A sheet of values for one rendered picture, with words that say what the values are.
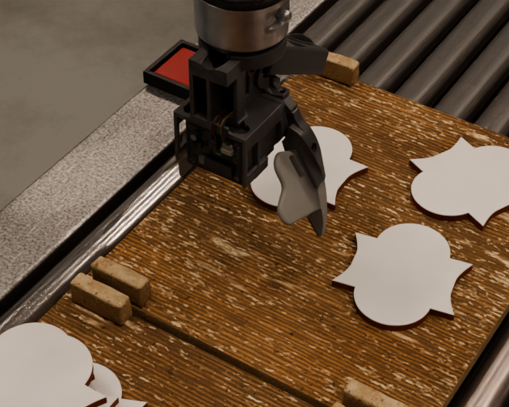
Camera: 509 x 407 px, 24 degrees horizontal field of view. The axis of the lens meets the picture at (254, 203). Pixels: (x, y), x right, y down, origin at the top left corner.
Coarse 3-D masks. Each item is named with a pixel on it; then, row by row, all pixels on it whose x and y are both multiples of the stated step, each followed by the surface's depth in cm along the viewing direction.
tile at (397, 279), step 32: (416, 224) 114; (384, 256) 111; (416, 256) 111; (448, 256) 111; (352, 288) 109; (384, 288) 108; (416, 288) 108; (448, 288) 108; (384, 320) 105; (416, 320) 105
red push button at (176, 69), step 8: (184, 48) 138; (176, 56) 137; (184, 56) 137; (168, 64) 136; (176, 64) 136; (184, 64) 136; (160, 72) 135; (168, 72) 135; (176, 72) 135; (184, 72) 135; (176, 80) 133; (184, 80) 133
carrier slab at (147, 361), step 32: (64, 320) 106; (96, 320) 106; (128, 320) 106; (96, 352) 104; (128, 352) 104; (160, 352) 104; (192, 352) 104; (128, 384) 101; (160, 384) 101; (192, 384) 101; (224, 384) 101; (256, 384) 101
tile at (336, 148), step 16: (320, 128) 125; (320, 144) 123; (336, 144) 123; (272, 160) 121; (336, 160) 121; (272, 176) 119; (336, 176) 119; (352, 176) 120; (256, 192) 118; (272, 192) 118; (336, 192) 118; (272, 208) 117
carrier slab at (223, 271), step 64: (384, 128) 126; (448, 128) 126; (192, 192) 119; (384, 192) 119; (128, 256) 112; (192, 256) 112; (256, 256) 112; (320, 256) 112; (192, 320) 106; (256, 320) 106; (320, 320) 106; (448, 320) 106; (320, 384) 101; (384, 384) 101; (448, 384) 101
